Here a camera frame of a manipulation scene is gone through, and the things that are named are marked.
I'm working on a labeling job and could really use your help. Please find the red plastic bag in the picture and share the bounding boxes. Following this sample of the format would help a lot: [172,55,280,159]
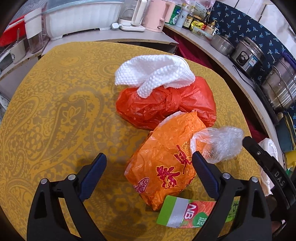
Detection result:
[115,76,217,130]

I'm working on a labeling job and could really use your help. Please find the white spray bottle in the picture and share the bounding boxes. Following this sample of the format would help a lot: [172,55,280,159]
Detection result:
[175,4,189,28]

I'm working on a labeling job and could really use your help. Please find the white lidded glass jar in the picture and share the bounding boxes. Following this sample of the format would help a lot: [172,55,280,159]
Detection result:
[24,8,44,53]

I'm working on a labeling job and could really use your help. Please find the white glass kettle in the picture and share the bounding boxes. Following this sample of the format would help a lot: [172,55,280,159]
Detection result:
[111,0,149,32]

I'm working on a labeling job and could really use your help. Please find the black power cord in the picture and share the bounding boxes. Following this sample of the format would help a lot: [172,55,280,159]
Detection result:
[232,64,255,85]

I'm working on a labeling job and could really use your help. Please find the large steel steamer pot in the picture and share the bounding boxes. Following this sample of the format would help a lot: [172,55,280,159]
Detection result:
[261,52,295,113]

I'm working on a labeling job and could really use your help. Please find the blue yellow stacked basins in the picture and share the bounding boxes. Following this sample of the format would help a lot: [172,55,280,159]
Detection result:
[276,111,295,153]

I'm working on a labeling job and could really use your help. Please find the pink electric kettle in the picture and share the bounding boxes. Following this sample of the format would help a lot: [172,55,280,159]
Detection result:
[143,0,176,32]

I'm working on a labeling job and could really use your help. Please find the dark soy sauce bottle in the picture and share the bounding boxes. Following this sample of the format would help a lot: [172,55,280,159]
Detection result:
[182,6,195,29]

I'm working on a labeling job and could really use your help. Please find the black induction cooktop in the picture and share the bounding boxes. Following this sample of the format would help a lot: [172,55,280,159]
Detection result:
[251,79,279,126]

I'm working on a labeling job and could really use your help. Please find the small steel lidded pot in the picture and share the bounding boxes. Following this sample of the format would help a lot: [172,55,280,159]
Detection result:
[210,34,235,56]

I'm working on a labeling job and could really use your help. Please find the red velvet cloth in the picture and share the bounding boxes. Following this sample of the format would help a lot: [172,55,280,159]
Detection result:
[163,27,268,142]

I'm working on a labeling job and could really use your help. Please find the steel rice cooker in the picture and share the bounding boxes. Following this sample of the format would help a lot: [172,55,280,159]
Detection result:
[230,36,265,77]

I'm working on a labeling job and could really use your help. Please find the white dish rack box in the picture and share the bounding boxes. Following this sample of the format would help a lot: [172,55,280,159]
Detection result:
[44,1,124,41]

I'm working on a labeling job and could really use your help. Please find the yellow seasoning packet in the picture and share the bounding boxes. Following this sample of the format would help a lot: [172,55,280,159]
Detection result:
[190,20,204,31]

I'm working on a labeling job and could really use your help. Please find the green white canister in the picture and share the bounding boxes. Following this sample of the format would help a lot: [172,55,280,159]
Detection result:
[168,5,182,25]

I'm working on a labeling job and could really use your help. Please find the white paper towel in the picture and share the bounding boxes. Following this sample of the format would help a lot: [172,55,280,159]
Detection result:
[114,54,195,98]

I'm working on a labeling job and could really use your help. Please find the navy floral cloth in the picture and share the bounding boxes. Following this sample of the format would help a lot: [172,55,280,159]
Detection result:
[210,1,291,83]

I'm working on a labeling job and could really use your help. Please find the yellow paisley tablecloth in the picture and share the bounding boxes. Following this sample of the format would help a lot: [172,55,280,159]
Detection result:
[0,41,262,241]

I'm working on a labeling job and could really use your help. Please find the clear plastic bag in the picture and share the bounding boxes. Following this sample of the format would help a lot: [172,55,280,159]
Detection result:
[190,126,244,164]

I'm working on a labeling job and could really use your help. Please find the green NB drink carton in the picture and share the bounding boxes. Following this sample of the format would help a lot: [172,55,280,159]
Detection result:
[156,195,241,229]

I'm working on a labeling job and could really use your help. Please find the orange printed plastic bag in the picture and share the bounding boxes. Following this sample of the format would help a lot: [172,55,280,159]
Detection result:
[125,111,206,210]

